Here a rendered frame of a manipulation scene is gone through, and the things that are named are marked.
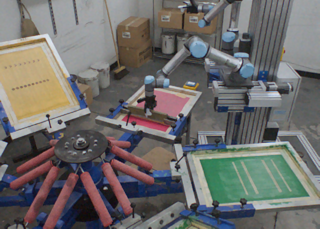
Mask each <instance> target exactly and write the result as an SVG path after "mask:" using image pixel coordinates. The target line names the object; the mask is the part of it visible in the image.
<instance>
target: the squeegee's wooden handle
mask: <svg viewBox="0 0 320 229"><path fill-rule="evenodd" d="M127 109H128V110H130V112H131V113H133V114H137V115H141V116H145V113H144V108H142V107H138V106H134V105H128V106H127ZM149 111H150V112H151V114H152V115H148V116H147V117H149V118H153V119H157V120H159V121H163V122H164V119H168V114H167V113H164V112H159V111H155V110H151V109H150V110H149Z"/></svg>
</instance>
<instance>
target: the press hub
mask: <svg viewBox="0 0 320 229"><path fill-rule="evenodd" d="M107 147H108V140H107V138H106V137H105V135H104V134H103V133H101V132H98V131H95V130H89V129H84V130H77V131H73V132H71V133H68V134H66V135H65V136H63V137H62V138H61V139H60V140H59V141H58V142H57V143H56V144H55V146H54V154H55V156H56V157H57V158H58V159H59V160H61V161H63V162H66V163H70V164H76V170H75V171H74V170H73V169H72V168H70V169H68V170H67V171H65V172H64V173H63V174H62V175H61V176H60V178H59V179H58V181H61V180H67V179H68V177H69V175H70V174H72V173H74V174H75V173H76V171H77V169H78V166H79V164H81V168H82V170H83V172H89V174H90V176H91V178H92V180H93V182H94V185H95V187H96V189H99V190H100V192H102V194H103V195H104V196H105V198H106V200H107V201H108V202H109V204H110V205H111V207H112V208H113V209H115V207H117V205H118V204H119V201H118V199H117V197H116V196H115V195H114V192H113V190H112V188H111V186H110V185H103V182H104V177H106V176H105V174H104V172H101V170H99V169H97V167H96V166H97V165H98V164H99V163H100V162H97V161H92V160H95V159H96V158H98V157H99V156H101V155H102V154H103V153H104V152H105V151H106V149H107ZM76 174H77V175H78V177H79V178H78V180H77V182H76V185H75V187H74V189H73V191H72V192H71V194H72V193H73V192H74V191H76V192H78V193H82V196H81V197H80V199H79V200H78V201H77V202H76V203H75V205H74V206H73V207H72V208H73V209H78V210H81V212H80V213H79V215H78V216H77V217H76V218H75V221H77V222H85V225H86V229H100V227H99V221H98V219H99V216H98V214H97V212H96V211H95V209H94V205H93V203H92V201H91V198H90V196H89V194H88V192H87V190H86V189H85V187H84V184H83V182H82V180H81V178H80V176H81V174H82V171H81V169H80V168H79V169H78V171H77V173H76ZM62 189H63V188H55V194H56V197H57V199H58V198H59V195H60V193H61V191H62ZM71 194H70V195H71Z"/></svg>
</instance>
